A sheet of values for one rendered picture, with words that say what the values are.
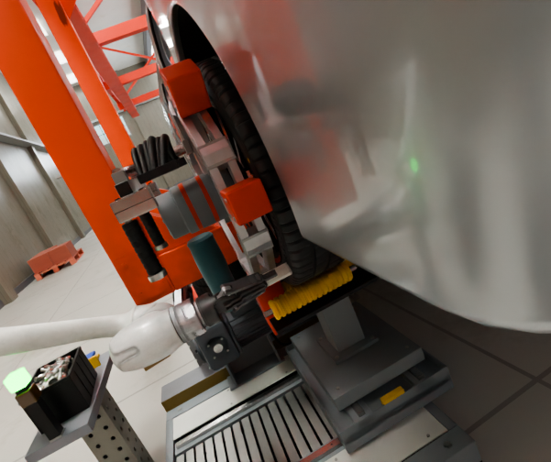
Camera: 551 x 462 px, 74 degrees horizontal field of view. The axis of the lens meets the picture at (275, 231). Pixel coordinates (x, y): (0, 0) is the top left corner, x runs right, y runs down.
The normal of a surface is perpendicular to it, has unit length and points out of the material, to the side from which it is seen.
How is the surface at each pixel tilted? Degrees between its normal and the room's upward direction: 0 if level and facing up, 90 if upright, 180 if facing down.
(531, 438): 0
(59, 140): 90
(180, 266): 90
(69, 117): 90
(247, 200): 90
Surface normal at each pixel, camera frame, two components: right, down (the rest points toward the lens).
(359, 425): 0.27, 0.16
